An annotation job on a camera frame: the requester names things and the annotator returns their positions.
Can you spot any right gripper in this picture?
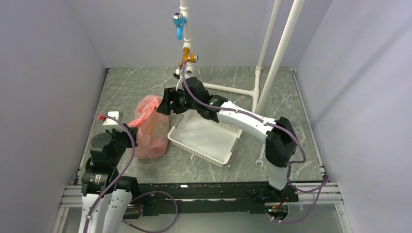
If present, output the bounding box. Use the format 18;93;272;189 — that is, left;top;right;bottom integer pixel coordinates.
157;87;200;116

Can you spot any orange faucet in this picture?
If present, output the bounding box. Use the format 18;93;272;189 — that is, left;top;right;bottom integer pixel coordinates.
179;47;199;66

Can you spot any silver wrench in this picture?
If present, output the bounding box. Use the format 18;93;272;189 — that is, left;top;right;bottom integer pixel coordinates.
254;143;266;168

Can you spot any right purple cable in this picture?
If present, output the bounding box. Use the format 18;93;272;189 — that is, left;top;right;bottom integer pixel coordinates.
180;61;330;225

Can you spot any blue faucet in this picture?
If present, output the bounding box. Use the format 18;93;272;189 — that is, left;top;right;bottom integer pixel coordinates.
172;13;187;40

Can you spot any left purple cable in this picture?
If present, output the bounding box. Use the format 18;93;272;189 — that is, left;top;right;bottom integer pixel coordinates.
82;114;139;233

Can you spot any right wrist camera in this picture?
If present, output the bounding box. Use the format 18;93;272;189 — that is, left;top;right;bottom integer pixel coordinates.
173;68;186;80

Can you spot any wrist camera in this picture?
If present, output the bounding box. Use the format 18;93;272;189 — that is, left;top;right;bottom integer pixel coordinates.
173;68;186;80
98;111;123;125

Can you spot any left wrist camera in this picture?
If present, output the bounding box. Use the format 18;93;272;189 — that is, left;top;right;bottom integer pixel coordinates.
98;111;123;125

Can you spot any white plastic basket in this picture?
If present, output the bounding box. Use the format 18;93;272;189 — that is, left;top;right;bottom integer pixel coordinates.
168;110;242;167

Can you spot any white pipe frame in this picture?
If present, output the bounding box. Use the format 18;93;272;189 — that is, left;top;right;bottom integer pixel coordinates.
178;0;305;114

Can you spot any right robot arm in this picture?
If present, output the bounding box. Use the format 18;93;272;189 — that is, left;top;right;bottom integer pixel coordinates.
156;77;298;201

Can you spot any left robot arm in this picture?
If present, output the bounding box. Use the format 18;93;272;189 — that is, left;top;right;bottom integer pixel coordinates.
79;129;140;233

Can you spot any purple cable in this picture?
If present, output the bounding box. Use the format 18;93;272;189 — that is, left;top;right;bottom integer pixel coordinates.
82;114;139;233
180;61;330;225

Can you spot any pink plastic bag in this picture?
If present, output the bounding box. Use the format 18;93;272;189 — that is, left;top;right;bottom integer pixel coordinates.
128;95;170;159

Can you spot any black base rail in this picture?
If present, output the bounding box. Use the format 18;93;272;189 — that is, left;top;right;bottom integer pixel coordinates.
129;181;299;216

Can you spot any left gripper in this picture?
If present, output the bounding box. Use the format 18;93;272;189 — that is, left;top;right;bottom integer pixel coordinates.
105;122;138;166

